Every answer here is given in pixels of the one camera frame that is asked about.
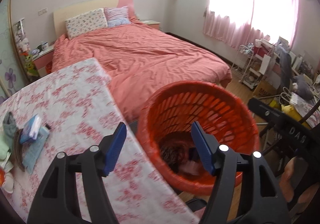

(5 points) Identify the black office chair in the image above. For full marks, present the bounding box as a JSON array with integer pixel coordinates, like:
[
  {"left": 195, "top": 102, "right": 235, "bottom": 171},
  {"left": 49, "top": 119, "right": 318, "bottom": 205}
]
[{"left": 277, "top": 50, "right": 293, "bottom": 94}]

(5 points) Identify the pink white nightstand with mugs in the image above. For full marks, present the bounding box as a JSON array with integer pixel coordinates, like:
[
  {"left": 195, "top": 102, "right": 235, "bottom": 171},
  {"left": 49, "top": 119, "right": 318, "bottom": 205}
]
[{"left": 32, "top": 46, "right": 54, "bottom": 77}]

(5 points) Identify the dark cloth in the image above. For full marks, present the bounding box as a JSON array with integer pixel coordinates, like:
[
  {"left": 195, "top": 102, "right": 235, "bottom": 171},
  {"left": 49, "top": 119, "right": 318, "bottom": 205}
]
[{"left": 159, "top": 131, "right": 208, "bottom": 174}]

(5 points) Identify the light blue booklet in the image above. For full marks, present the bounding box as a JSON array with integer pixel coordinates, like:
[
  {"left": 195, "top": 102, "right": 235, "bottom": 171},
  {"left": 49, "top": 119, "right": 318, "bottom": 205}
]
[{"left": 22, "top": 125, "right": 50, "bottom": 174}]

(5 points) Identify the bed with pink cover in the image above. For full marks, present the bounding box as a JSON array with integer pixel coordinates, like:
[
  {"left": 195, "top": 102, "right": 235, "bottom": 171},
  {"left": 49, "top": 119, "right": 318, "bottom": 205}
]
[{"left": 51, "top": 18, "right": 233, "bottom": 119}]

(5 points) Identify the grey cloth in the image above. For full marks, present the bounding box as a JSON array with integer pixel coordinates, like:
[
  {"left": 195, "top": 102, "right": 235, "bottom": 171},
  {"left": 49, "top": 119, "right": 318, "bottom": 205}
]
[{"left": 292, "top": 75, "right": 317, "bottom": 101}]

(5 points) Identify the beige nightstand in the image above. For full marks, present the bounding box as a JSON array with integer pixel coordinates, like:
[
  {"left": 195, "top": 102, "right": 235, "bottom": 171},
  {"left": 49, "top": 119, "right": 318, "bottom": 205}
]
[{"left": 141, "top": 19, "right": 161, "bottom": 31}]

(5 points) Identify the shelf of plush toys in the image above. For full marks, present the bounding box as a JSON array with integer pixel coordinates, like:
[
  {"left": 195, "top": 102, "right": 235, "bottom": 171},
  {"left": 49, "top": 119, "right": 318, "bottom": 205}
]
[{"left": 15, "top": 20, "right": 32, "bottom": 54}]

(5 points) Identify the green fuzzy sock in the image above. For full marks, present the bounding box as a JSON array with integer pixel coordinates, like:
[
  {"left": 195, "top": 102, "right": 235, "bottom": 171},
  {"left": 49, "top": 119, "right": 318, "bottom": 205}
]
[{"left": 0, "top": 135, "right": 13, "bottom": 162}]

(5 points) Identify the green plush toy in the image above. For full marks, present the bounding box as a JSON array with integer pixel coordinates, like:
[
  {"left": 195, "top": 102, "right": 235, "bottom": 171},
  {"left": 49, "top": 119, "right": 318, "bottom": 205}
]
[{"left": 24, "top": 54, "right": 38, "bottom": 77}]

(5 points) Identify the white orange container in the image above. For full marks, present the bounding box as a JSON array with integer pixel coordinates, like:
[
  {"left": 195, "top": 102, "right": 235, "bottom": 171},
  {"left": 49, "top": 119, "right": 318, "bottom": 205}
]
[{"left": 0, "top": 166, "right": 14, "bottom": 193}]

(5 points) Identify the blue striped cloth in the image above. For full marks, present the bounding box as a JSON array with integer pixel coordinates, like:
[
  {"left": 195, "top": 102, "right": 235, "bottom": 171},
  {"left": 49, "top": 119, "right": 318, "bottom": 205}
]
[{"left": 19, "top": 115, "right": 42, "bottom": 144}]

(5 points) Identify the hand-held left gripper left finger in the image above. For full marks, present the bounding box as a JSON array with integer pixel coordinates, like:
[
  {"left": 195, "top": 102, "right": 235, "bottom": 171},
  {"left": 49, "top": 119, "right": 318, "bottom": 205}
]
[{"left": 27, "top": 121, "right": 128, "bottom": 224}]

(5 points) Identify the white wire cart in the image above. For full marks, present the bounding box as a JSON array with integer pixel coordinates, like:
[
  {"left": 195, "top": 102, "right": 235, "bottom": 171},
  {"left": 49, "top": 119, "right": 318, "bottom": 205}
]
[{"left": 231, "top": 44, "right": 265, "bottom": 88}]

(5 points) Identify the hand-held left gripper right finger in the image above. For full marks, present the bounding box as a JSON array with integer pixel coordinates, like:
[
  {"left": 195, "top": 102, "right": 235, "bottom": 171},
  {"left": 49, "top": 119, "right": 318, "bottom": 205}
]
[{"left": 191, "top": 121, "right": 292, "bottom": 224}]

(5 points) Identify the cardboard box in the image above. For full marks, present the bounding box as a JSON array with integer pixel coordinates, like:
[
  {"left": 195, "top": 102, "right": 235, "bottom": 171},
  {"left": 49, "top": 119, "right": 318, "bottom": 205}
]
[{"left": 252, "top": 79, "right": 278, "bottom": 97}]

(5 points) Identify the pink curtain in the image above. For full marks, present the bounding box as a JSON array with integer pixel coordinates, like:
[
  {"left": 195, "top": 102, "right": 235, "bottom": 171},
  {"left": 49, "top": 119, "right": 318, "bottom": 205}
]
[{"left": 202, "top": 0, "right": 300, "bottom": 49}]

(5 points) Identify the white floral pillow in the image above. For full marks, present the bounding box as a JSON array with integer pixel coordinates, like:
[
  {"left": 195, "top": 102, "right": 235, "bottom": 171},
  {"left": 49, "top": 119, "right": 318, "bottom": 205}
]
[{"left": 65, "top": 8, "right": 108, "bottom": 39}]

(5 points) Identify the yellow bag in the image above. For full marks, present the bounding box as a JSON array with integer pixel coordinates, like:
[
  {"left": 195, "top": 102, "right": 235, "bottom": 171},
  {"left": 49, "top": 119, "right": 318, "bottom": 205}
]
[{"left": 281, "top": 104, "right": 304, "bottom": 122}]

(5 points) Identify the grey fuzzy sock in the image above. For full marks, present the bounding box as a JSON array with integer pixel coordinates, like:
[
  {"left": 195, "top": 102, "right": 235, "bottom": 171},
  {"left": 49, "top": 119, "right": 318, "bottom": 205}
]
[{"left": 2, "top": 111, "right": 17, "bottom": 137}]

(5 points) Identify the red plastic laundry basket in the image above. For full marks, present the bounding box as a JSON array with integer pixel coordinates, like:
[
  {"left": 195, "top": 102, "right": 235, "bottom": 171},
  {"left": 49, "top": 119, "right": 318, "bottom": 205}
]
[{"left": 137, "top": 81, "right": 262, "bottom": 196}]

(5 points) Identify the pink striped pillow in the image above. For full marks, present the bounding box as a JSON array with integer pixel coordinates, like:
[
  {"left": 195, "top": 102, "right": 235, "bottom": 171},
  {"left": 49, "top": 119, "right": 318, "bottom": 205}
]
[{"left": 104, "top": 6, "right": 131, "bottom": 27}]

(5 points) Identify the beige pink headboard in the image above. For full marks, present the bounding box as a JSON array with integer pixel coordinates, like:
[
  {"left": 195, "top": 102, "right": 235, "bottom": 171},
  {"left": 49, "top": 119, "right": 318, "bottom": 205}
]
[{"left": 53, "top": 0, "right": 137, "bottom": 37}]

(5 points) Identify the person's bare leg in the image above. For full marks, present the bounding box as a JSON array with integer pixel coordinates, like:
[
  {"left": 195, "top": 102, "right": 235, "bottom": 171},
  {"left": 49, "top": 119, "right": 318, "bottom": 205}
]
[{"left": 279, "top": 156, "right": 300, "bottom": 203}]

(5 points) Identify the dark slipper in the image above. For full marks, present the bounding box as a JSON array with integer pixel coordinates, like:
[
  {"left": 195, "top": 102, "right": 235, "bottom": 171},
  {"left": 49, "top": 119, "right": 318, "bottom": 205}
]
[{"left": 186, "top": 198, "right": 208, "bottom": 214}]

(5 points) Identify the flower-print wardrobe door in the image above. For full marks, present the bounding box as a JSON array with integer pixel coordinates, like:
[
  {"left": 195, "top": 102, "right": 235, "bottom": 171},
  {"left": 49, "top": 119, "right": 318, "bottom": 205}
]
[{"left": 0, "top": 0, "right": 28, "bottom": 104}]

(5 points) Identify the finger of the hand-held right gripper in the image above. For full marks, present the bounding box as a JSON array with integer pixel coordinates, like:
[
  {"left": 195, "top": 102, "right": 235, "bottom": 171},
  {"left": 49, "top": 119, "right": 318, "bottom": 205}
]
[{"left": 247, "top": 98, "right": 320, "bottom": 144}]

